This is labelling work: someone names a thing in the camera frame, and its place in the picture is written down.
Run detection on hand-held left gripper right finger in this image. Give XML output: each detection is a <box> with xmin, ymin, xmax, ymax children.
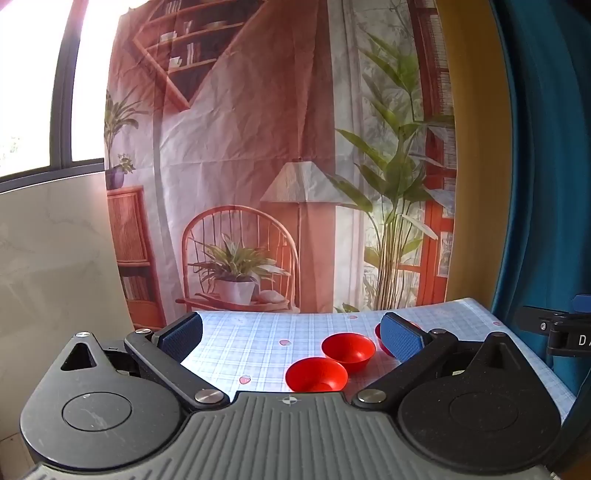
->
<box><xmin>353</xmin><ymin>312</ymin><xmax>525</xmax><ymax>409</ymax></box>

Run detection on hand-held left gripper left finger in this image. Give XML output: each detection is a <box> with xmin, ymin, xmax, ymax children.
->
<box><xmin>60</xmin><ymin>312</ymin><xmax>230</xmax><ymax>410</ymax></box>

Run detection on red plastic bowl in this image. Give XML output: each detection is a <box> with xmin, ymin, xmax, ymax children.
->
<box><xmin>285</xmin><ymin>357</ymin><xmax>349</xmax><ymax>394</ymax></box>
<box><xmin>321</xmin><ymin>333</ymin><xmax>376</xmax><ymax>374</ymax></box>
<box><xmin>374</xmin><ymin>320</ymin><xmax>423</xmax><ymax>358</ymax></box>

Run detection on blue checked tablecloth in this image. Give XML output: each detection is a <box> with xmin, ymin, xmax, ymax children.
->
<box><xmin>178</xmin><ymin>298</ymin><xmax>578</xmax><ymax>423</ymax></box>

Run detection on teal curtain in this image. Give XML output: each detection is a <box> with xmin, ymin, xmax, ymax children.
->
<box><xmin>489</xmin><ymin>0</ymin><xmax>591</xmax><ymax>398</ymax></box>

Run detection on printed room backdrop cloth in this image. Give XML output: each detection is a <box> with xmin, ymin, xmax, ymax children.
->
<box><xmin>105</xmin><ymin>0</ymin><xmax>458</xmax><ymax>330</ymax></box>

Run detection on dark window frame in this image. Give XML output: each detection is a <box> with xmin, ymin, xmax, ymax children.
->
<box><xmin>0</xmin><ymin>0</ymin><xmax>107</xmax><ymax>186</ymax></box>

